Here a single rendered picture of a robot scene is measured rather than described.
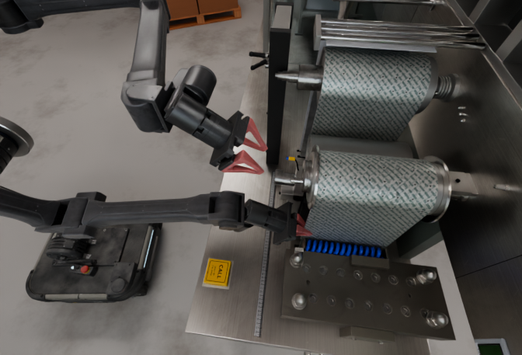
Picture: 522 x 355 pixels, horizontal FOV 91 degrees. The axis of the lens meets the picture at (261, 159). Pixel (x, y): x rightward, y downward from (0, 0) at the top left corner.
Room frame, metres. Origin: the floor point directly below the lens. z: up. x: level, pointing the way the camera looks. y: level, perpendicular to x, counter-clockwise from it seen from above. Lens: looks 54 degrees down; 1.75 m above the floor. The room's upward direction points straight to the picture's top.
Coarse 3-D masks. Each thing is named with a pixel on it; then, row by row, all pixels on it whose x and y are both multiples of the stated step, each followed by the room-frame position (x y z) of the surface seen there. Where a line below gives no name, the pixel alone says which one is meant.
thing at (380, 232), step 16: (304, 224) 0.26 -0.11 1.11; (320, 224) 0.25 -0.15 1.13; (336, 224) 0.24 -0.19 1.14; (352, 224) 0.24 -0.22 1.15; (368, 224) 0.23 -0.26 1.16; (384, 224) 0.23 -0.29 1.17; (400, 224) 0.23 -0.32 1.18; (320, 240) 0.24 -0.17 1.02; (336, 240) 0.24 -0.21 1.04; (352, 240) 0.23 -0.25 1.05; (368, 240) 0.23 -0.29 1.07; (384, 240) 0.23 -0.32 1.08
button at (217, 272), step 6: (210, 264) 0.20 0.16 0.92; (216, 264) 0.20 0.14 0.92; (222, 264) 0.20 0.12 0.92; (228, 264) 0.20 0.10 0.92; (210, 270) 0.19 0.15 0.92; (216, 270) 0.19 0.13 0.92; (222, 270) 0.19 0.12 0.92; (228, 270) 0.19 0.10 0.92; (210, 276) 0.17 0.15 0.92; (216, 276) 0.17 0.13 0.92; (222, 276) 0.17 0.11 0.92; (228, 276) 0.17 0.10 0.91; (204, 282) 0.15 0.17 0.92; (210, 282) 0.15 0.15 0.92; (216, 282) 0.15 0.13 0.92; (222, 282) 0.15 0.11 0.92
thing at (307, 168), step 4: (304, 160) 0.34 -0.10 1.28; (304, 164) 0.33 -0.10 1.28; (308, 164) 0.32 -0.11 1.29; (304, 168) 0.31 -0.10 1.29; (308, 168) 0.31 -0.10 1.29; (304, 172) 0.30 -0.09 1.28; (308, 172) 0.30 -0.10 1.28; (304, 176) 0.30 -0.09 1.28; (308, 176) 0.30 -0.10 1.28; (304, 180) 0.29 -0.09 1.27; (308, 180) 0.29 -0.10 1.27; (304, 184) 0.28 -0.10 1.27; (308, 184) 0.28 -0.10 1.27; (304, 188) 0.28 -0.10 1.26; (308, 188) 0.28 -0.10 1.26; (304, 192) 0.28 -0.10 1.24; (308, 192) 0.28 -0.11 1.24
